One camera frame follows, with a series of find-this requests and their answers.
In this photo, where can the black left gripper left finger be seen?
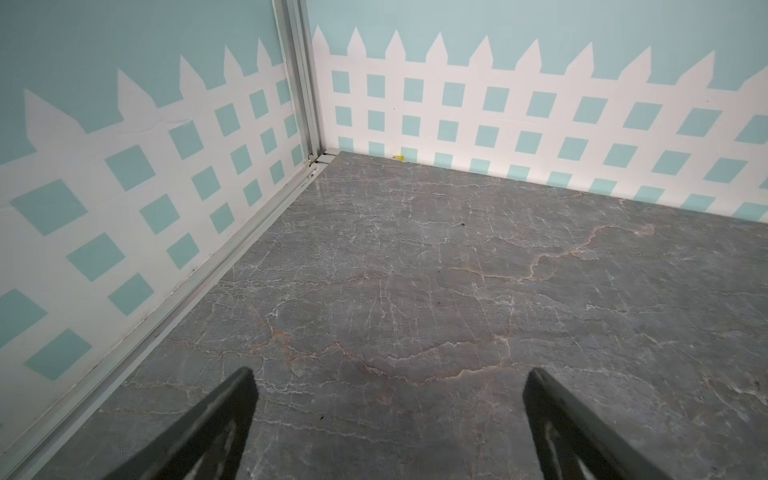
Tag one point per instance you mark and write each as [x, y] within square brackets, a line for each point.
[207, 442]

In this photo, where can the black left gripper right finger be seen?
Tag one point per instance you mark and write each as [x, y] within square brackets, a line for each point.
[572, 442]

